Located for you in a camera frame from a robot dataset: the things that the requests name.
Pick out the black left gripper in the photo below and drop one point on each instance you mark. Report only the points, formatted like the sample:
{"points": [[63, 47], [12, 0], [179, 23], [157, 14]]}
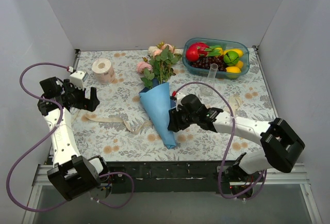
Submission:
{"points": [[84, 101]]}

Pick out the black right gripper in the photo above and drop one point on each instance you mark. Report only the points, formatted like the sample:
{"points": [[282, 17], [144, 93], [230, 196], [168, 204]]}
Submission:
{"points": [[177, 120]]}

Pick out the blue wrapping paper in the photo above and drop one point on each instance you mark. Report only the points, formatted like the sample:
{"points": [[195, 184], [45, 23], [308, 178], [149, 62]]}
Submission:
{"points": [[157, 103]]}

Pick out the cream fabric ribbon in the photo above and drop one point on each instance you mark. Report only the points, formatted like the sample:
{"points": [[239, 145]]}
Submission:
{"points": [[234, 102]]}

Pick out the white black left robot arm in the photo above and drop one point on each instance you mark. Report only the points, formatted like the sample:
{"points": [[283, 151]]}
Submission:
{"points": [[72, 174]]}

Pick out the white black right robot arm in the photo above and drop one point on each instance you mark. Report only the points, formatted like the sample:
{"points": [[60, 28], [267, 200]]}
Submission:
{"points": [[281, 146]]}

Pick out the clear glass vase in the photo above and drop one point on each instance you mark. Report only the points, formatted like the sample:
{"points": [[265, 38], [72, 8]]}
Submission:
{"points": [[209, 80]]}

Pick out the wrapped toilet paper roll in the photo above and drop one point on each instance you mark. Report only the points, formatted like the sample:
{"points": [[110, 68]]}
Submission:
{"points": [[103, 71]]}

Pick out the floral patterned tablecloth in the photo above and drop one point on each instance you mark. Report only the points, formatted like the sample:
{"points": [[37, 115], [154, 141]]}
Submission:
{"points": [[121, 99]]}

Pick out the pink flower bouquet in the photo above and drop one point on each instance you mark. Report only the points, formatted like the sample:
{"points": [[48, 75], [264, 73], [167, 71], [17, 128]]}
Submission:
{"points": [[157, 67]]}

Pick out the dark purple grapes bunch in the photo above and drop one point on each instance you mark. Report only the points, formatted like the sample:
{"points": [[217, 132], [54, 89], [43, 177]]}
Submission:
{"points": [[205, 62]]}

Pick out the red apple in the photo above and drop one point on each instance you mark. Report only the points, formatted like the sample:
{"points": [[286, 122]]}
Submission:
{"points": [[192, 54]]}

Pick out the yellow lemon front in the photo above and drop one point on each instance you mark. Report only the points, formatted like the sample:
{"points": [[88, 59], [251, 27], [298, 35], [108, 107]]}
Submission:
{"points": [[233, 69]]}

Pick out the yellow lemon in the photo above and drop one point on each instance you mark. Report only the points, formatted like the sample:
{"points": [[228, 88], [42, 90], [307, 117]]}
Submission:
{"points": [[238, 51], [233, 69], [239, 64]]}

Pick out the pink dragon fruit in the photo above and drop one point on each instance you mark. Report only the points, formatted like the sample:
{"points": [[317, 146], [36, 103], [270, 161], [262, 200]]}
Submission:
{"points": [[208, 51]]}

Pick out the green lime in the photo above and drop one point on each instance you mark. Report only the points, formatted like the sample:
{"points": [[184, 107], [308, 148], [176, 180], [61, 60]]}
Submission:
{"points": [[231, 58]]}

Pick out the teal plastic fruit basket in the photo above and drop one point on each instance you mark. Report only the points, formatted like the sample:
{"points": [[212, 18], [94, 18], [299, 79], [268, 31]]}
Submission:
{"points": [[226, 45]]}

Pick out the yellow lemon right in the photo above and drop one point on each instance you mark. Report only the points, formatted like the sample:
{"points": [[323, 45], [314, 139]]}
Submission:
{"points": [[239, 64]]}

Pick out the yellow lemon top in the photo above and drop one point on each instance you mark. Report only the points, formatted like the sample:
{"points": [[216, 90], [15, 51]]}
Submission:
{"points": [[238, 51]]}

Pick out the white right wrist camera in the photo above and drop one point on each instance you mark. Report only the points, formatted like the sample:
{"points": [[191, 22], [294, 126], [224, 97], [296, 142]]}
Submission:
{"points": [[178, 98]]}

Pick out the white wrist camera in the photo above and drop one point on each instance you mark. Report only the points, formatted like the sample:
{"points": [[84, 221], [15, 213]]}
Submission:
{"points": [[178, 98], [78, 79]]}

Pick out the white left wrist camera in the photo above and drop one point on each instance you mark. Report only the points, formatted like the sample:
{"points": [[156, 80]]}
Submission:
{"points": [[78, 79]]}

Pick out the aluminium frame rail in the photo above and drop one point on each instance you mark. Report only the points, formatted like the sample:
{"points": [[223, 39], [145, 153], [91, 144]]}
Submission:
{"points": [[296, 175]]}

